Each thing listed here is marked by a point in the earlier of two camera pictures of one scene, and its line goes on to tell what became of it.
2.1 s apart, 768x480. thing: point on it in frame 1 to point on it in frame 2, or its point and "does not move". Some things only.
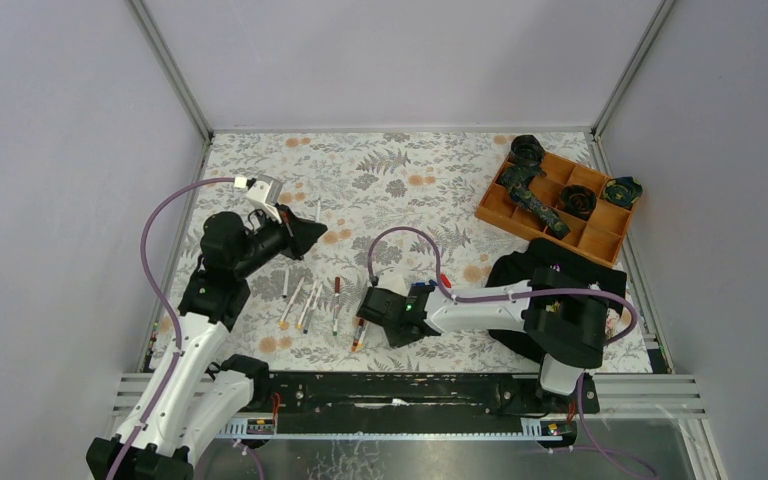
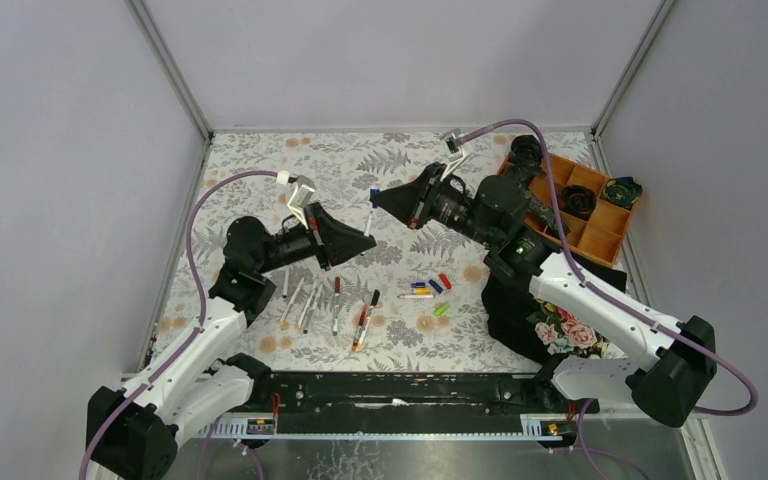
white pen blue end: (312, 309) does not move
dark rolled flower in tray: (578, 201) does not move
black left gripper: (287, 230) to (318, 237)
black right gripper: (384, 313) to (423, 198)
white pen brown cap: (337, 292) does not move
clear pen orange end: (354, 347) does not move
